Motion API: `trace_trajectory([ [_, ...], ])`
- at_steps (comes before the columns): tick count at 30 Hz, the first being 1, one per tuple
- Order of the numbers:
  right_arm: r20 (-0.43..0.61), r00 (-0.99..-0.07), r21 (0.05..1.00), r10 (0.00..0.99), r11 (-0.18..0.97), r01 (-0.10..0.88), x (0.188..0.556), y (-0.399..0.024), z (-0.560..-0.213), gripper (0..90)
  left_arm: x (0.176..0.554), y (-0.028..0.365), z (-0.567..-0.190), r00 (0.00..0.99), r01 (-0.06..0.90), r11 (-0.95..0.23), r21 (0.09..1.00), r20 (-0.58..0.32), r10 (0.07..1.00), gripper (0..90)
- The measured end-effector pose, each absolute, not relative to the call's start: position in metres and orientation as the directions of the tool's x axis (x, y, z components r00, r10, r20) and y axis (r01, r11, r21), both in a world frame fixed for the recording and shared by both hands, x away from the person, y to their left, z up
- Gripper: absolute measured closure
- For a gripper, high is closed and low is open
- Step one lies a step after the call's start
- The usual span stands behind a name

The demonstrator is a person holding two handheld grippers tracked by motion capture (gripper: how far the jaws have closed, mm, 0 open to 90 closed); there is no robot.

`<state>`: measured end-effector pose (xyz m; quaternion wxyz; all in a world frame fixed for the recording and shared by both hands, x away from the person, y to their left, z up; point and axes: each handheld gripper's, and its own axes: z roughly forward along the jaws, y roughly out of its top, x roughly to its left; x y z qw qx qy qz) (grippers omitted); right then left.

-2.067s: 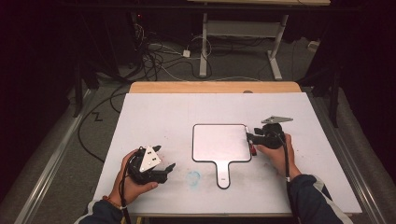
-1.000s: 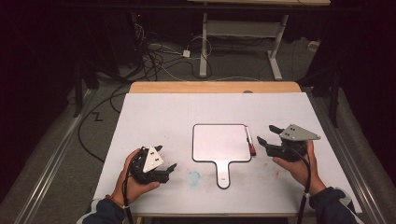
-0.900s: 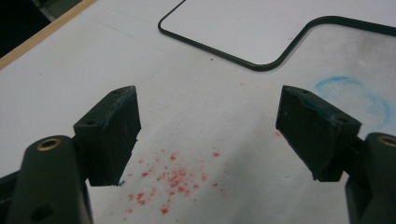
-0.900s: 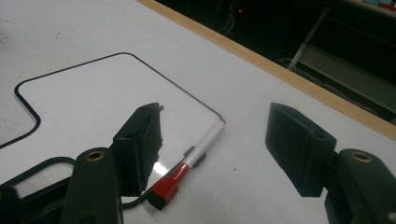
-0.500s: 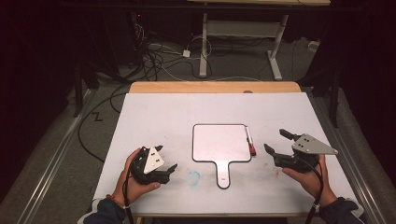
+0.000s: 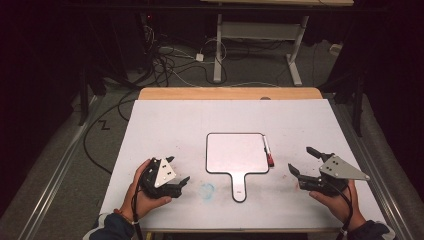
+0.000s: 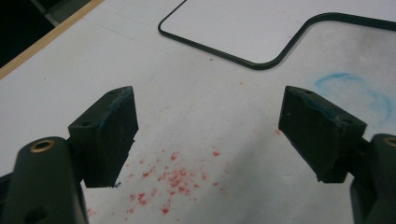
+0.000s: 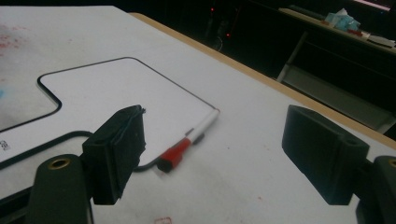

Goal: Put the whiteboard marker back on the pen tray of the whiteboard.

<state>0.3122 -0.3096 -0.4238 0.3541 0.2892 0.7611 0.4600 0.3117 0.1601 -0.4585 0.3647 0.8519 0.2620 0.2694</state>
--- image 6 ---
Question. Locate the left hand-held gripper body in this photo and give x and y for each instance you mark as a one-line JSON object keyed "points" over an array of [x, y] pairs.
{"points": [[164, 175]]}

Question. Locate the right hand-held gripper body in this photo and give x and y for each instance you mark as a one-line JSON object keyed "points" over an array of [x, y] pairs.
{"points": [[336, 171]]}

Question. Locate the red whiteboard marker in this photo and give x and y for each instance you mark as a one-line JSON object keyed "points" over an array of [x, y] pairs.
{"points": [[267, 151]]}

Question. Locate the white paddle whiteboard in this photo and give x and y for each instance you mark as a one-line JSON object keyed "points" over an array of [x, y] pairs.
{"points": [[237, 153]]}

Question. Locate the person's right hand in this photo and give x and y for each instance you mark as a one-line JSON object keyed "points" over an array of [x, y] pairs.
{"points": [[340, 206]]}

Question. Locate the person's left hand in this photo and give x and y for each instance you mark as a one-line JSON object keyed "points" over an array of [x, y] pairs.
{"points": [[140, 203]]}

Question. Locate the large white table sheet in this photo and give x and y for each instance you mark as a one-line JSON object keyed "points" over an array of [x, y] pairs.
{"points": [[186, 126]]}

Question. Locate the wooden table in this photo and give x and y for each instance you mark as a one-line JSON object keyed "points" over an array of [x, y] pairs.
{"points": [[216, 93]]}

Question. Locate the white power adapter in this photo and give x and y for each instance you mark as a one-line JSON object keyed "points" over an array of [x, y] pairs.
{"points": [[199, 57]]}

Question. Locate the aluminium floor rail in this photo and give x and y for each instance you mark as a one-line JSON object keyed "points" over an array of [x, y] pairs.
{"points": [[376, 186], [53, 183]]}

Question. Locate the white table frame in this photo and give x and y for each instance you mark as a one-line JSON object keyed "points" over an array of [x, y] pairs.
{"points": [[258, 30]]}

